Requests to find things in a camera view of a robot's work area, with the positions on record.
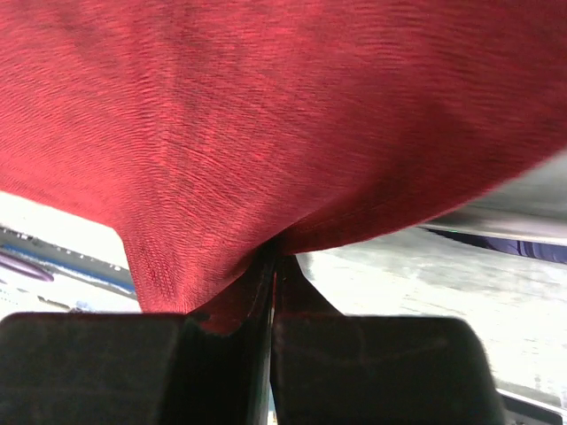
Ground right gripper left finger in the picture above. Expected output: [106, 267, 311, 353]
[1, 248, 276, 424]

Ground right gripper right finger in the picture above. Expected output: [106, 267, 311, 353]
[271, 257, 505, 424]

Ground blue handled knife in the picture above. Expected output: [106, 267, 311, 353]
[429, 229, 567, 264]

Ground dark red cloth napkin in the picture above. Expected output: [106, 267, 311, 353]
[1, 1, 566, 313]

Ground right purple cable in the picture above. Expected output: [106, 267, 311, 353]
[0, 250, 55, 283]

